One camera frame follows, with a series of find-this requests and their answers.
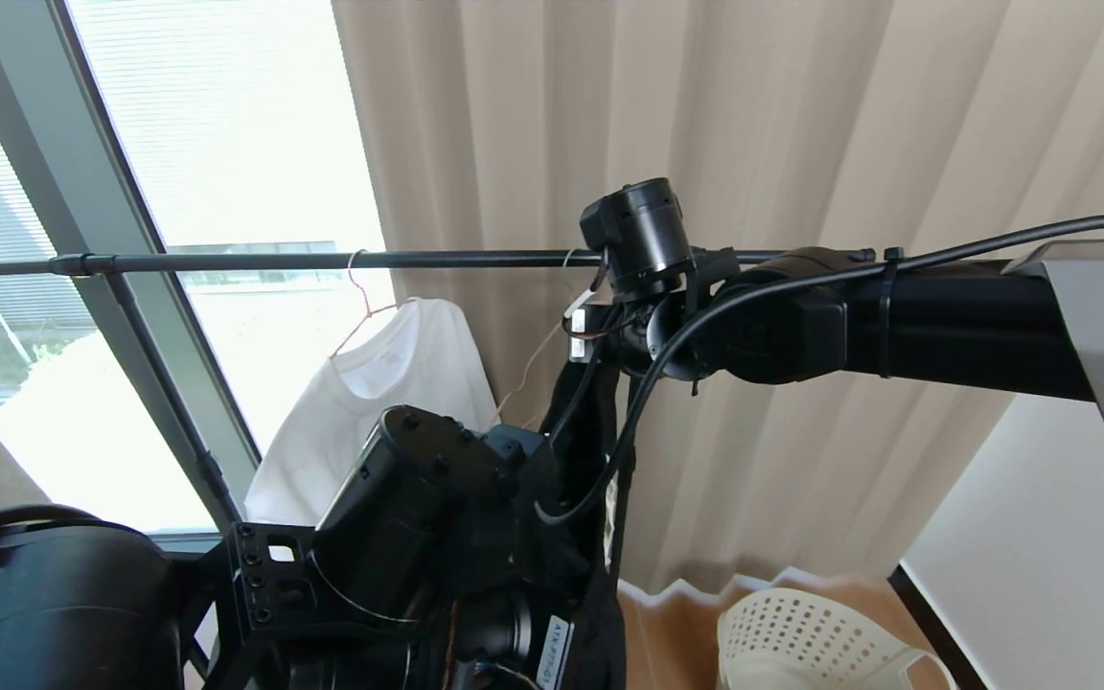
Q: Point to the black garment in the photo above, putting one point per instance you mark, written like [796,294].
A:
[600,632]

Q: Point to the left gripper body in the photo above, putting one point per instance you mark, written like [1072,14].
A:
[494,642]

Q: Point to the white printed t-shirt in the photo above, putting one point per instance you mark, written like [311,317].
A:
[322,441]

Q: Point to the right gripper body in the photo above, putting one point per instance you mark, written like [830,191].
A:
[657,335]

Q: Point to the pink clothes hanger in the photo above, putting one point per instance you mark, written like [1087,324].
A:
[353,278]
[533,355]

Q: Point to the white laundry basket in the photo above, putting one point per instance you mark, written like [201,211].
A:
[801,632]

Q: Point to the black clothes rack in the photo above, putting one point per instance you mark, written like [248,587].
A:
[322,260]

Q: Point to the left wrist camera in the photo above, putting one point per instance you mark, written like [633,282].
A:
[542,498]

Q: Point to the window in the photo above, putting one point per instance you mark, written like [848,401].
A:
[226,125]

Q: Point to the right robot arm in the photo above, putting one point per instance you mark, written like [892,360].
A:
[945,326]

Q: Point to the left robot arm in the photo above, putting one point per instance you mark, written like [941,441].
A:
[54,604]

